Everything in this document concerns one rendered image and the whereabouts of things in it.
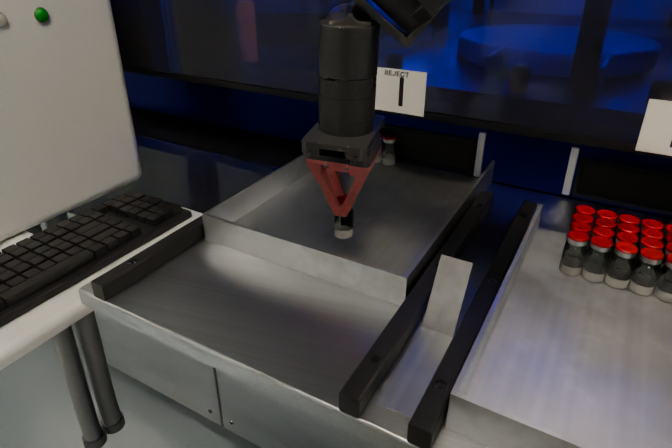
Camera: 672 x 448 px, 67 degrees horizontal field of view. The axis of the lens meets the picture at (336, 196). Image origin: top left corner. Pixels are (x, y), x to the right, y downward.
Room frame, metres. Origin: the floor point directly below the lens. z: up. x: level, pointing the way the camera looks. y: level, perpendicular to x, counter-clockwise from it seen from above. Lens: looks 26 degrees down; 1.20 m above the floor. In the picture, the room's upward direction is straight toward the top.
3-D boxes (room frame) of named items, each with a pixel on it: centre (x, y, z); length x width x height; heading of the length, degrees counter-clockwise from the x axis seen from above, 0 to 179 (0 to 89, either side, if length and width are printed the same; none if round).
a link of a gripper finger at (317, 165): (0.50, -0.01, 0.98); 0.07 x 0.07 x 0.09; 75
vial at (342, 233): (0.50, -0.01, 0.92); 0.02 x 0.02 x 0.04
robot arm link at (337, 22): (0.50, -0.01, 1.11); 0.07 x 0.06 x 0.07; 179
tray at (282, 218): (0.61, -0.04, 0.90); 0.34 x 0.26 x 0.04; 150
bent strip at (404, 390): (0.34, -0.08, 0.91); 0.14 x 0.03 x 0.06; 151
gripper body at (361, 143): (0.50, -0.01, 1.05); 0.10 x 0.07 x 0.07; 165
